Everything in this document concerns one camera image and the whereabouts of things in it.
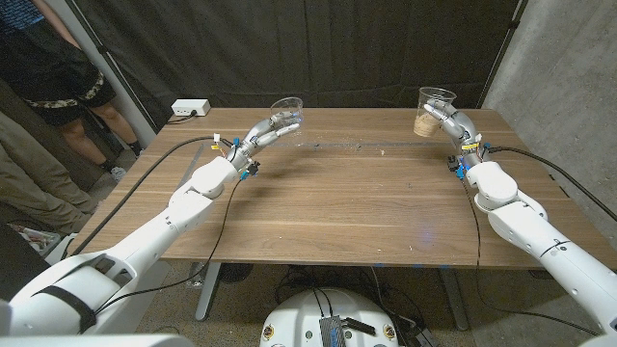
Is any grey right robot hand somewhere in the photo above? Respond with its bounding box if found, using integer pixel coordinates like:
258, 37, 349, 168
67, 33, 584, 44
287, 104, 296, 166
422, 99, 486, 168

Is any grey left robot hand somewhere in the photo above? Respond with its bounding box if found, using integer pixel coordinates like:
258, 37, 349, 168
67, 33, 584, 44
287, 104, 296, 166
225, 113, 303, 171

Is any clear plastic cup with sugar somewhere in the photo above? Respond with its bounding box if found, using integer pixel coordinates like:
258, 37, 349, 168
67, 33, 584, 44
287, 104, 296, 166
413, 86, 458, 139

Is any white power strip box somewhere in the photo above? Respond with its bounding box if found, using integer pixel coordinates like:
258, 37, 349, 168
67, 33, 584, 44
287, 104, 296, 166
171, 98, 212, 118

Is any black power brick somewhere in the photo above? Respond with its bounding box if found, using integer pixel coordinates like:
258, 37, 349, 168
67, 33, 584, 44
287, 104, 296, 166
413, 327, 439, 347

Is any black backdrop stand pole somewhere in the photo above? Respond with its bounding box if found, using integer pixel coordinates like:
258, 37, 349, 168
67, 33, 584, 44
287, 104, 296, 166
476, 0, 529, 110

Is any black backdrop curtain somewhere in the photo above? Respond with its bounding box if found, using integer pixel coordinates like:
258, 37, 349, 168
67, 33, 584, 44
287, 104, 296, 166
65, 0, 529, 134

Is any black round floor fan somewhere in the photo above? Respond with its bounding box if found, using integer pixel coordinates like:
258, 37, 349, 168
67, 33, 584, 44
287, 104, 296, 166
217, 262, 255, 285

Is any grey backdrop stand pole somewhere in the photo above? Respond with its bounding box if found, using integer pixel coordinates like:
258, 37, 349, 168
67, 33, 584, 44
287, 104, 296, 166
45, 0, 159, 146

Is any grey table leg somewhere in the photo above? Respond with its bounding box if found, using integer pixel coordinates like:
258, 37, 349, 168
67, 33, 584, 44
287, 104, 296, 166
195, 262, 223, 322
438, 267, 469, 332

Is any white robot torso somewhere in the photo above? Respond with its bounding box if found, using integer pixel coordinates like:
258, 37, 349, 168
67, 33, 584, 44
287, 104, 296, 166
259, 287, 399, 347

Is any grey finned module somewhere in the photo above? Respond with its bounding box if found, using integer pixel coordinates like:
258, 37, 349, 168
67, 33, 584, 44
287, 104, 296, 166
319, 315, 347, 347

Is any person in black shorts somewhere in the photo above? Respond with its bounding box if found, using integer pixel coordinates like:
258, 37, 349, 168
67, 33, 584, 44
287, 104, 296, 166
0, 0, 144, 173

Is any white floor stand base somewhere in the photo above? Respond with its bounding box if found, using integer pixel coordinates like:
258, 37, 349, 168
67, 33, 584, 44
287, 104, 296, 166
45, 233, 81, 266

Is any person in khaki trousers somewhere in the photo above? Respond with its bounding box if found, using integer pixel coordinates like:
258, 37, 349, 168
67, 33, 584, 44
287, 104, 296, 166
0, 113, 100, 235

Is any crumpled printed bag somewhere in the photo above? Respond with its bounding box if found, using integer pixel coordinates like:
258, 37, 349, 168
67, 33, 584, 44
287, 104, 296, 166
9, 224, 54, 254

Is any white robot chest rim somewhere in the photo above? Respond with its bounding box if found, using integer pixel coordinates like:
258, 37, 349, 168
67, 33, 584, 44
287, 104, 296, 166
0, 334, 197, 347

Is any black bulky object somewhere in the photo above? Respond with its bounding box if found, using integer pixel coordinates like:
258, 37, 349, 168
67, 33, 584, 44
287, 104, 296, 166
0, 224, 49, 303

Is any black power cable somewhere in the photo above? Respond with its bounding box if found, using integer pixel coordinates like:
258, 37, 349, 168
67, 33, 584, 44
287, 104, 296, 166
166, 109, 199, 125

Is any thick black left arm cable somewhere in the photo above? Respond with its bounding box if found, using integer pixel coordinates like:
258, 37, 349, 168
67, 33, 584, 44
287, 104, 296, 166
69, 136, 218, 256

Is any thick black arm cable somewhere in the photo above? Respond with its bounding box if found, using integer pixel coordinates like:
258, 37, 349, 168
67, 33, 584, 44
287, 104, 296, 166
487, 146, 617, 223
69, 136, 218, 256

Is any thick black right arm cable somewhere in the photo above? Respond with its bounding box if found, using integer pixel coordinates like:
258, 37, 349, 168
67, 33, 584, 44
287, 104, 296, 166
487, 146, 617, 223

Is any black floor cable tangle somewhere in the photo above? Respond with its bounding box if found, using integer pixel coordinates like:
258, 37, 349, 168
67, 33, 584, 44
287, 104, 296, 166
274, 264, 435, 347

